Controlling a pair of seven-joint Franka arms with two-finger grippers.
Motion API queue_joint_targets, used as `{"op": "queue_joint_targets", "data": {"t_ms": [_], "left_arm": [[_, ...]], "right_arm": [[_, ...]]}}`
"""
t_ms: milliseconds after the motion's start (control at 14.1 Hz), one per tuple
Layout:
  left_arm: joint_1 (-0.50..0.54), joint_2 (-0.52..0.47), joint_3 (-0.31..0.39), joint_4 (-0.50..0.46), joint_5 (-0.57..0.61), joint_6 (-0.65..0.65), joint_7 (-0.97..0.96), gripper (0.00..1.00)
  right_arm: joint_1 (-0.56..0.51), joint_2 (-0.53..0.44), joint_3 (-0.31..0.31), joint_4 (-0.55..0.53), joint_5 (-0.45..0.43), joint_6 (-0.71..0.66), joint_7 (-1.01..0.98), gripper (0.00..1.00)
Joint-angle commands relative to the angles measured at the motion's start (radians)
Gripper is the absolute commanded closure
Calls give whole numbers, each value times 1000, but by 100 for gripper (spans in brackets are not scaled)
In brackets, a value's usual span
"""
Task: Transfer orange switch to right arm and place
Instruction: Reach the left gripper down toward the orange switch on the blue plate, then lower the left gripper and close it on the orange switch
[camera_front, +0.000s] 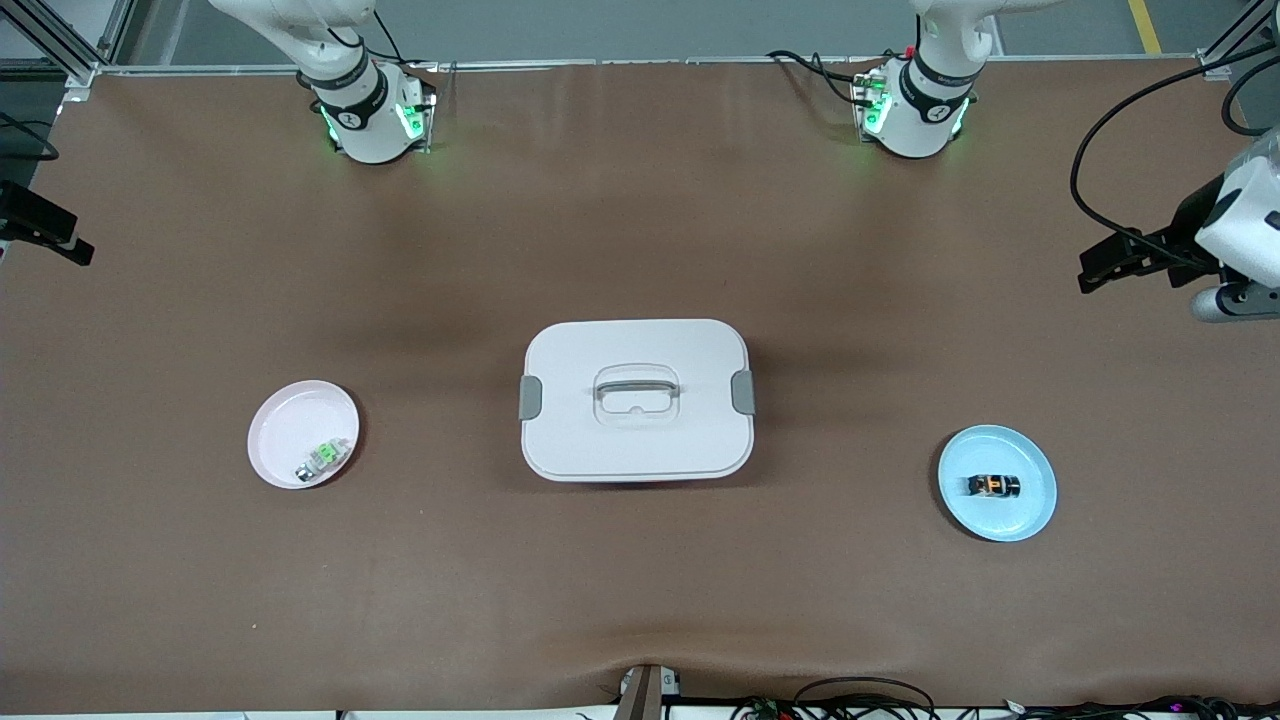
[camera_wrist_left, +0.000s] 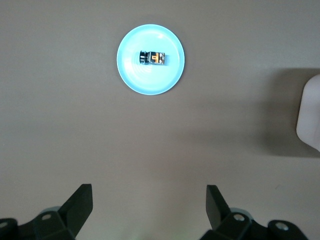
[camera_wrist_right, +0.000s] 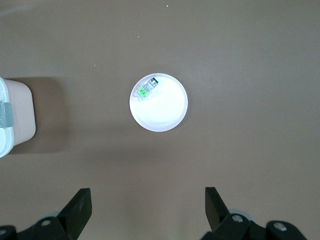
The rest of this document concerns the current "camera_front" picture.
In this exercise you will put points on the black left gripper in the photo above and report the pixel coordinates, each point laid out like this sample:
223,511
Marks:
1190,222

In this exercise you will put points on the orange black switch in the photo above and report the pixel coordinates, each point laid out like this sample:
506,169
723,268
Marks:
993,486

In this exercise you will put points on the pink round plate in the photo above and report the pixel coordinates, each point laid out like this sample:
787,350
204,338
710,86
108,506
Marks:
285,425

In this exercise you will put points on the blue round plate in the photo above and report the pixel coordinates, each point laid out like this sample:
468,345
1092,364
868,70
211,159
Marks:
1000,520

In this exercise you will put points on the grey box latch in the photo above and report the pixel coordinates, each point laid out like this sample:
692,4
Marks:
743,392
530,398

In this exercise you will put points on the brown table mat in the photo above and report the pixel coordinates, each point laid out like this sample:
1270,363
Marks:
900,600

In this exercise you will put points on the white lidded storage box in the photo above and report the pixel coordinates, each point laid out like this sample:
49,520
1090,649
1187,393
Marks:
640,445

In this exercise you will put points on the aluminium frame post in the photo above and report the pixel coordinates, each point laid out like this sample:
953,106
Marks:
115,35
1225,50

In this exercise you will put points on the green clear switch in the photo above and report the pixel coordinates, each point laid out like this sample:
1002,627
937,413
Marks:
322,458

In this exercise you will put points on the brown camera mount post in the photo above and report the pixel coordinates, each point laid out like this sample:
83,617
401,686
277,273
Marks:
642,695

